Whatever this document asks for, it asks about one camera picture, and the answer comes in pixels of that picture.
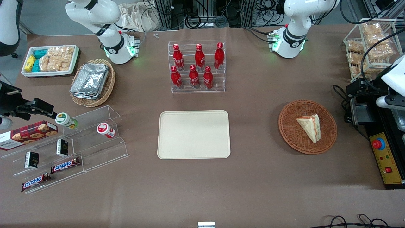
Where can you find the cream plastic tray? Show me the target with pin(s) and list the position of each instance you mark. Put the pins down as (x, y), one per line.
(193, 134)

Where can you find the small black box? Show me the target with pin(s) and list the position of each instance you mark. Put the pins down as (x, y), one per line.
(31, 160)
(62, 148)

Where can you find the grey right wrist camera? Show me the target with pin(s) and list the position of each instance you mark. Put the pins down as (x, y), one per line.
(4, 123)

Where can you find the green-lid white drink bottle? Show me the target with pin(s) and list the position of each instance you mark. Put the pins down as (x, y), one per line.
(65, 119)

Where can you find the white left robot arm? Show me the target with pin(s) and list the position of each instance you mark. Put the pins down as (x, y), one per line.
(292, 38)

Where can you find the red cookie box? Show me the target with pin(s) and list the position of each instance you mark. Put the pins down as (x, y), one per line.
(28, 134)

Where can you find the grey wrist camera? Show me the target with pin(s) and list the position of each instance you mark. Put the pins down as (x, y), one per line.
(390, 102)
(4, 123)

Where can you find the round brown wicker basket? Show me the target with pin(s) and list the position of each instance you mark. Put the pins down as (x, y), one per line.
(291, 133)

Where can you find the black grey metal device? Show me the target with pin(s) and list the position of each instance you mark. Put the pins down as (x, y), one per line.
(364, 114)

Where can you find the oval light wicker basket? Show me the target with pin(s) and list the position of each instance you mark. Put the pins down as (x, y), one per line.
(108, 88)

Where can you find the beige cloth bag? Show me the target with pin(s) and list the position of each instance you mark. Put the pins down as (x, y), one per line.
(139, 17)

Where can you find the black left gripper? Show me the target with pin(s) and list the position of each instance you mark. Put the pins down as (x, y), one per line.
(360, 91)

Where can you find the teal snack pack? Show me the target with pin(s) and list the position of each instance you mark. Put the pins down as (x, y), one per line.
(36, 66)
(40, 53)

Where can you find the clear acrylic bottle rack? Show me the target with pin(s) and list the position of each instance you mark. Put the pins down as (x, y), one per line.
(202, 90)

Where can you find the clear rice cracker bag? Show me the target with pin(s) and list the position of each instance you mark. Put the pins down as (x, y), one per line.
(376, 39)
(54, 59)
(357, 70)
(67, 57)
(356, 58)
(355, 47)
(44, 63)
(372, 29)
(381, 52)

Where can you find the yellow snack pack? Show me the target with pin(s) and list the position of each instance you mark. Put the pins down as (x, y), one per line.
(30, 63)

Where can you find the plastic-wrapped triangle sandwich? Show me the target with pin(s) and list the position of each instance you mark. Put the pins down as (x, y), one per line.
(311, 128)

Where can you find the white rectangular snack bin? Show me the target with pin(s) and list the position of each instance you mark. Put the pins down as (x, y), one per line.
(47, 73)

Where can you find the clear acrylic stepped shelf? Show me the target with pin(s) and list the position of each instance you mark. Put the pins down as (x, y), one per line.
(95, 150)
(19, 169)

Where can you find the silver foil container stack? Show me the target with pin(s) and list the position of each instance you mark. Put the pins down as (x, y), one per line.
(90, 80)

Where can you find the black yellow control box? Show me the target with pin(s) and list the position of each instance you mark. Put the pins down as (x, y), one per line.
(387, 164)

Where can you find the Snickers chocolate bar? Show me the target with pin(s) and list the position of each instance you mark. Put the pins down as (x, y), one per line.
(35, 182)
(65, 165)

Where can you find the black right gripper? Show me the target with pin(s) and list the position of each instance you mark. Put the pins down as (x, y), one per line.
(7, 102)

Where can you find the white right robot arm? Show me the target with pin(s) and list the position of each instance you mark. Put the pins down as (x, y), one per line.
(110, 47)

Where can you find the red-lid white drink bottle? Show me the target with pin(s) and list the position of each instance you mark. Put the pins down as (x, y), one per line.
(104, 129)

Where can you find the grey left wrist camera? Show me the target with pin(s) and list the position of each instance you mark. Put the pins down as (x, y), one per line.
(390, 102)

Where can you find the red cola bottle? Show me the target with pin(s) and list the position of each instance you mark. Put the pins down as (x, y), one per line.
(194, 77)
(199, 58)
(176, 78)
(208, 78)
(219, 57)
(178, 58)

